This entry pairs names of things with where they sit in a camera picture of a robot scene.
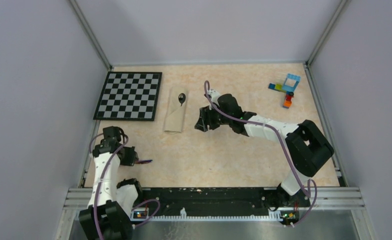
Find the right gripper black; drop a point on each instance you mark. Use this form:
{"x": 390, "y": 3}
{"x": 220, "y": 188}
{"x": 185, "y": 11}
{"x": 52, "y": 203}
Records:
{"x": 206, "y": 119}

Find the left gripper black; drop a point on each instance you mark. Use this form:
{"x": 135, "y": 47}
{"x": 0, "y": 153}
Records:
{"x": 132, "y": 156}

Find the iridescent rainbow knife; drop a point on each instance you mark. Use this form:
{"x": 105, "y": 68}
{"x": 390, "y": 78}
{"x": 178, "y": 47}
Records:
{"x": 140, "y": 162}

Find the beige cloth napkin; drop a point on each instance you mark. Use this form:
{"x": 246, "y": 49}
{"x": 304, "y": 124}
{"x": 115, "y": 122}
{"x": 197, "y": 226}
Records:
{"x": 174, "y": 119}

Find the black spoon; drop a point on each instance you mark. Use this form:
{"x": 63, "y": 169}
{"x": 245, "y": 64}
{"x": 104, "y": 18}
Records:
{"x": 182, "y": 98}

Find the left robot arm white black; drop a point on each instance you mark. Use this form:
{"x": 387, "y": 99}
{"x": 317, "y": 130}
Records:
{"x": 108, "y": 213}

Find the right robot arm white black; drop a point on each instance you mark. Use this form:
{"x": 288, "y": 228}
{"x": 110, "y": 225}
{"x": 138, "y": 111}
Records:
{"x": 305, "y": 147}

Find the black white checkerboard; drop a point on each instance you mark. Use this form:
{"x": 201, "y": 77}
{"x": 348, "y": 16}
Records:
{"x": 129, "y": 96}

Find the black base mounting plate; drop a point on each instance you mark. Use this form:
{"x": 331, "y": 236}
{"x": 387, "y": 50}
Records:
{"x": 218, "y": 202}

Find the colourful toy brick structure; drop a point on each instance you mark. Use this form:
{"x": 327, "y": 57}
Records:
{"x": 288, "y": 87}

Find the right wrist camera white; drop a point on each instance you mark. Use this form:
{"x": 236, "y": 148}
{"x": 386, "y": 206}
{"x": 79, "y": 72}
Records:
{"x": 213, "y": 96}

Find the white slotted cable duct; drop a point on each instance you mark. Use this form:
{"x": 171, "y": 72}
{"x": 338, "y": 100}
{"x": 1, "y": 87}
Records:
{"x": 275, "y": 216}

